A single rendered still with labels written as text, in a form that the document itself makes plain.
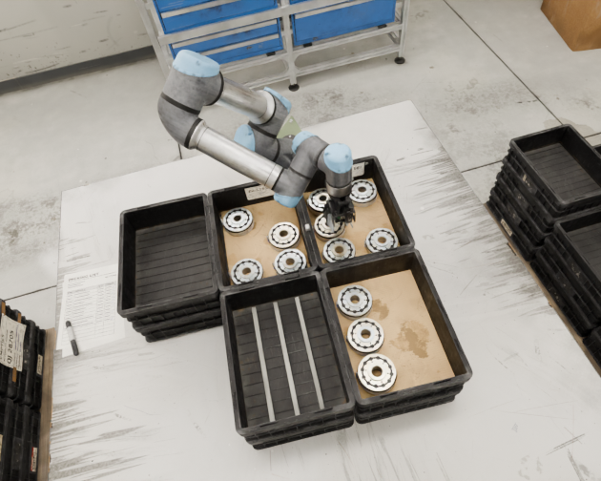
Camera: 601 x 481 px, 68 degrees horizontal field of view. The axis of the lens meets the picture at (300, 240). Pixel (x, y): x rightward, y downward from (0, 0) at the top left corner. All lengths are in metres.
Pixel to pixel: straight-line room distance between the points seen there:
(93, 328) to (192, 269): 0.41
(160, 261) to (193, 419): 0.51
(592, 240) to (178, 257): 1.71
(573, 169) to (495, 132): 0.93
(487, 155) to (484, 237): 1.35
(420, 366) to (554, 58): 2.98
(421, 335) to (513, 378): 0.31
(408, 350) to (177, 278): 0.76
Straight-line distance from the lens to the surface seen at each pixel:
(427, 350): 1.32
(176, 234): 1.61
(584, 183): 2.31
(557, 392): 1.53
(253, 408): 1.28
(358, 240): 1.48
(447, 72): 3.60
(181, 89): 1.30
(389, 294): 1.38
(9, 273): 3.06
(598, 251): 2.25
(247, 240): 1.52
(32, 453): 2.27
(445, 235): 1.69
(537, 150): 2.38
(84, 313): 1.75
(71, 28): 4.08
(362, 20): 3.37
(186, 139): 1.32
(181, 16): 3.06
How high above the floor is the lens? 2.05
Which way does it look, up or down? 55 degrees down
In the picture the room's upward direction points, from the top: 9 degrees counter-clockwise
